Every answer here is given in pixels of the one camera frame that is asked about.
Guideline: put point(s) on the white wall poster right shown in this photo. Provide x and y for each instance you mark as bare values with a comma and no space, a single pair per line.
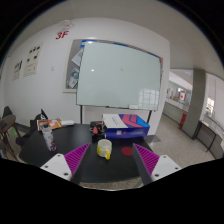
32,60

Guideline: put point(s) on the grey concrete pillar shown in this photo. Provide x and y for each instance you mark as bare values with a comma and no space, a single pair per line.
196,104

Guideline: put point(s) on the large white whiteboard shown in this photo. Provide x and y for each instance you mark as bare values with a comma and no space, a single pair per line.
117,76

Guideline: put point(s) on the white patterned water bottle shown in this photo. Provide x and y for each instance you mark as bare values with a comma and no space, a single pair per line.
48,137

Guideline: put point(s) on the black red small device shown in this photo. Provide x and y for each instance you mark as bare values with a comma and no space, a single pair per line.
97,127

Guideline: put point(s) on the white wall poster left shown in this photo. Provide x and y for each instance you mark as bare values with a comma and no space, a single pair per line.
17,69

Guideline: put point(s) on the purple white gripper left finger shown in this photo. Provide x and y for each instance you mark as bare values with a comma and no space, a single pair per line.
69,166

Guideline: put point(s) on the grey notice board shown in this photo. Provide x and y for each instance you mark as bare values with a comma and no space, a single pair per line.
72,66

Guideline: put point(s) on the yellow white mug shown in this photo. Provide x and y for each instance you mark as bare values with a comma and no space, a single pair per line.
104,148

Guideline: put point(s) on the orange book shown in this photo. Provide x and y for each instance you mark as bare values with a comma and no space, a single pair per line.
53,123

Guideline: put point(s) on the white eraser block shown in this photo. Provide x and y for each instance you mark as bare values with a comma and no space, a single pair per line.
67,123

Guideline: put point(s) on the red 3F floor sign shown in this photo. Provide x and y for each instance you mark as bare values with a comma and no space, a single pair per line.
61,35

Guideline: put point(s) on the red round coaster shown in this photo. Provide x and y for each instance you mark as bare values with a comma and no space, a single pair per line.
127,151

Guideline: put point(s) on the blue pink cardboard box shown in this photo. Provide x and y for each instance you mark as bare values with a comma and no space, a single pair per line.
125,126

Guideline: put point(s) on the white wall poster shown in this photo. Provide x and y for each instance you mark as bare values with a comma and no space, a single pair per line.
32,60
17,69

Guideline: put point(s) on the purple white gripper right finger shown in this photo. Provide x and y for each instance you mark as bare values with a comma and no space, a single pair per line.
151,166

